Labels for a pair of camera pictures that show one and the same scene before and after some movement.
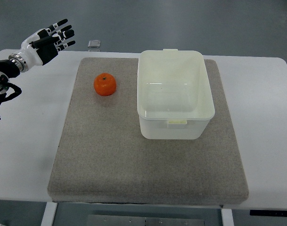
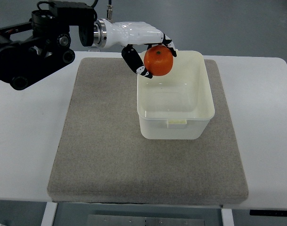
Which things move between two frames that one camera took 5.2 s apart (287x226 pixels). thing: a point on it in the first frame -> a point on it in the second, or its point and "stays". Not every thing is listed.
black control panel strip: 271,213 stays
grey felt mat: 102,157 stays
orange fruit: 104,84 -> 158,60
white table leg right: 227,217 stays
